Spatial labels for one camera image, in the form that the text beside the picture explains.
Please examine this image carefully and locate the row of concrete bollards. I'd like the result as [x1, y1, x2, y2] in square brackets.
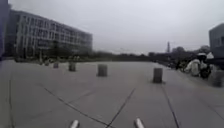
[43, 59, 224, 88]

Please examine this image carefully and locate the distant row of trees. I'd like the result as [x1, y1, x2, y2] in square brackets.
[78, 45, 212, 63]

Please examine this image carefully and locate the grey concrete pavement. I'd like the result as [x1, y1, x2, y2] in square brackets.
[0, 59, 224, 128]

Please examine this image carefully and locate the distant tower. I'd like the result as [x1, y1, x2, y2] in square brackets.
[166, 41, 171, 54]

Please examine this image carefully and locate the robot's own part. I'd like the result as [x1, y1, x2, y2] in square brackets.
[133, 118, 146, 128]
[69, 119, 80, 128]

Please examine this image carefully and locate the long grey glazed building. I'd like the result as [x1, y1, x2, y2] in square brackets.
[3, 9, 94, 60]

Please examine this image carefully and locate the group of people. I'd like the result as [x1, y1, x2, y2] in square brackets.
[183, 51, 216, 80]

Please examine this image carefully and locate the dark grey building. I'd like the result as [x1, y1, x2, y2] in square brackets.
[208, 22, 224, 61]

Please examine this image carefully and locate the blue wall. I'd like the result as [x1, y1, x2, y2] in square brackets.
[0, 0, 11, 62]

